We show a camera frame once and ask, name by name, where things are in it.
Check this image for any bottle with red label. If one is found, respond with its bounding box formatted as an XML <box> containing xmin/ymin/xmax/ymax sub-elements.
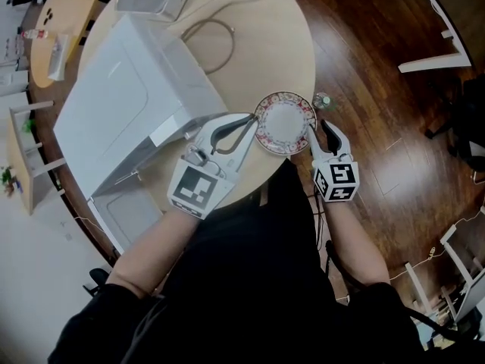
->
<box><xmin>20</xmin><ymin>28</ymin><xmax>50</xmax><ymax>40</ymax></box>

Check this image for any white floor cable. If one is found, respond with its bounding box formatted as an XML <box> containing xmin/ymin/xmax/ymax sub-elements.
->
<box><xmin>390</xmin><ymin>206</ymin><xmax>485</xmax><ymax>280</ymax></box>

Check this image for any white microwave oven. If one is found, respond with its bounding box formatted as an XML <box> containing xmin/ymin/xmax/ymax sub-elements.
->
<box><xmin>52</xmin><ymin>13</ymin><xmax>228</xmax><ymax>256</ymax></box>

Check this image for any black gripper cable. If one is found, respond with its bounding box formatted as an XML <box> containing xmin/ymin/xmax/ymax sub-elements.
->
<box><xmin>312</xmin><ymin>187</ymin><xmax>330</xmax><ymax>249</ymax></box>

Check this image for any person's left forearm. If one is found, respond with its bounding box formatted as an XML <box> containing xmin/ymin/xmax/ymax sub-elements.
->
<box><xmin>105</xmin><ymin>206</ymin><xmax>200</xmax><ymax>299</ymax></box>

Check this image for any round light wooden table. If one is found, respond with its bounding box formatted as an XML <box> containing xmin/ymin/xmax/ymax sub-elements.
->
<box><xmin>77</xmin><ymin>0</ymin><xmax>317</xmax><ymax>212</ymax></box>

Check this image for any white frame table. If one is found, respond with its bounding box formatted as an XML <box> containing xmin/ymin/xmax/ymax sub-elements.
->
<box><xmin>405</xmin><ymin>221</ymin><xmax>485</xmax><ymax>325</ymax></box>

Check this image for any oval wooden table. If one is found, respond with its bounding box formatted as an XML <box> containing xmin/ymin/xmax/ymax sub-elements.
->
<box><xmin>29</xmin><ymin>0</ymin><xmax>105</xmax><ymax>89</ymax></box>

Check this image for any wooden desk with white legs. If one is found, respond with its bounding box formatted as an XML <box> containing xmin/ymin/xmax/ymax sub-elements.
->
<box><xmin>6</xmin><ymin>99</ymin><xmax>66</xmax><ymax>215</ymax></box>

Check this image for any dark covered book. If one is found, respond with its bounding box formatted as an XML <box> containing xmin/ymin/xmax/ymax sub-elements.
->
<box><xmin>47</xmin><ymin>33</ymin><xmax>70</xmax><ymax>81</ymax></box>

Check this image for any clear bottle with green cap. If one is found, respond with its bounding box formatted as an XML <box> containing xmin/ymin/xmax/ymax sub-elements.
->
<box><xmin>312</xmin><ymin>92</ymin><xmax>337</xmax><ymax>110</ymax></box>

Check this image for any floral rimmed white plate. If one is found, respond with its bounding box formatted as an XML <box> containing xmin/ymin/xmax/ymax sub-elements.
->
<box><xmin>252</xmin><ymin>91</ymin><xmax>318</xmax><ymax>155</ymax></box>

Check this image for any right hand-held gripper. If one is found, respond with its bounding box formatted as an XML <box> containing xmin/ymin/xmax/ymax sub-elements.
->
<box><xmin>306</xmin><ymin>118</ymin><xmax>360</xmax><ymax>203</ymax></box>

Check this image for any person's black clothing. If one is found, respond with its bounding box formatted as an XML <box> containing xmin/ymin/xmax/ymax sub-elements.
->
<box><xmin>47</xmin><ymin>157</ymin><xmax>429</xmax><ymax>364</ymax></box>

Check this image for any dark curved desk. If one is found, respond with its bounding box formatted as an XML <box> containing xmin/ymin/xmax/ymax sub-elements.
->
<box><xmin>397</xmin><ymin>0</ymin><xmax>485</xmax><ymax>74</ymax></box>

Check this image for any grey looped cable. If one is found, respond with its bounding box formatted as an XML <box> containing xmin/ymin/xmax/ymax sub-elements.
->
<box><xmin>180</xmin><ymin>17</ymin><xmax>236</xmax><ymax>75</ymax></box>

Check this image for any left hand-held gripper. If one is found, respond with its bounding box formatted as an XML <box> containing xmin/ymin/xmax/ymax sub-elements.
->
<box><xmin>167</xmin><ymin>111</ymin><xmax>259</xmax><ymax>221</ymax></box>

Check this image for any person's right forearm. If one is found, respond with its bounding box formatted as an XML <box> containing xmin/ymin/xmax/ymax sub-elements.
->
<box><xmin>324</xmin><ymin>199</ymin><xmax>391</xmax><ymax>286</ymax></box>

